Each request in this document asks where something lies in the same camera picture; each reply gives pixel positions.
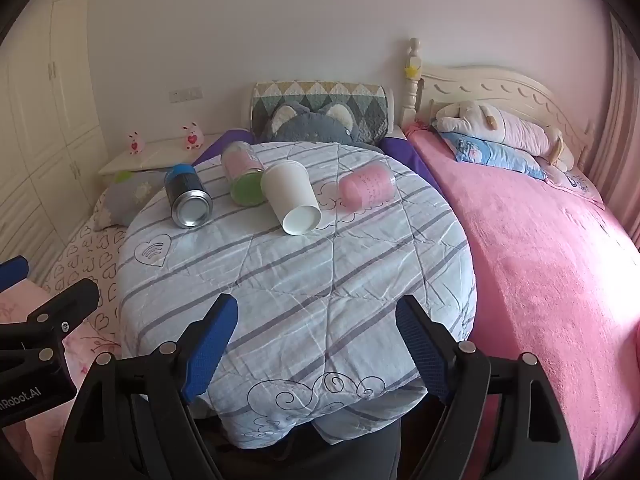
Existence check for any striped grey quilt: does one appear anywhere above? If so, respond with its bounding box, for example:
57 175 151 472
116 141 477 449

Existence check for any white printed pillow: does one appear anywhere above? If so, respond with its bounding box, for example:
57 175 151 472
537 157 607 207

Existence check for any white plush toy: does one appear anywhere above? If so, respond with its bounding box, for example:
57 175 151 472
431 100 576 172

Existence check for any cream wooden headboard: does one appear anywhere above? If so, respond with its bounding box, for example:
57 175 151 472
400 37 597 171

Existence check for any patchwork bolster pillow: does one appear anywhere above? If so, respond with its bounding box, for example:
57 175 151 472
242 80 396 144

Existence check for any pink and green plastic cup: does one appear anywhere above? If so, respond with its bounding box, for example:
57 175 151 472
220 141 267 207

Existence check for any cream wardrobe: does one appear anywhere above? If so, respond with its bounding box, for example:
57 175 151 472
0 0 109 272

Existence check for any dark cloth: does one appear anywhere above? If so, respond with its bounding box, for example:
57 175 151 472
192 394 437 480

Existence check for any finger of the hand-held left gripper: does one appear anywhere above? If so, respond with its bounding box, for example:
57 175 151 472
0 254 30 292
22 277 101 347

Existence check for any grey plush animal pillow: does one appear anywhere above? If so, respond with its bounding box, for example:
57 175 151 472
257 101 369 149

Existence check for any pink fleece blanket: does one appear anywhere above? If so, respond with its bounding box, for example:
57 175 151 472
404 125 640 480

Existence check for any grey flower cushion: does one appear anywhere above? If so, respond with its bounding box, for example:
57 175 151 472
92 169 171 229

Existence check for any pink floral cloth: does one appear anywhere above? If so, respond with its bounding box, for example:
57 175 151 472
0 280 122 461

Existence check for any blue printed pillow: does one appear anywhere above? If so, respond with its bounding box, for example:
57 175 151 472
437 131 549 181

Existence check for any pink curtain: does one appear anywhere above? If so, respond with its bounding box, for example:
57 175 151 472
590 10 640 252

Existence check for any cream nightstand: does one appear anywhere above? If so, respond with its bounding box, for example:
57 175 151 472
97 132 226 176

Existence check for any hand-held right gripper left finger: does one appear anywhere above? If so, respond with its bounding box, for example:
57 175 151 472
52 292 239 480

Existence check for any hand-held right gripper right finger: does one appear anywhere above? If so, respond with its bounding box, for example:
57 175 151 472
394 294 594 480

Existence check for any heart print sheet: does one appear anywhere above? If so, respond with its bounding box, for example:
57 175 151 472
42 200 131 357

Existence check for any white cup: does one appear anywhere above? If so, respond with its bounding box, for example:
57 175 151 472
260 161 322 236

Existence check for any blue and black metal can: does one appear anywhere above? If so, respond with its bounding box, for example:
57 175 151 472
165 164 214 230

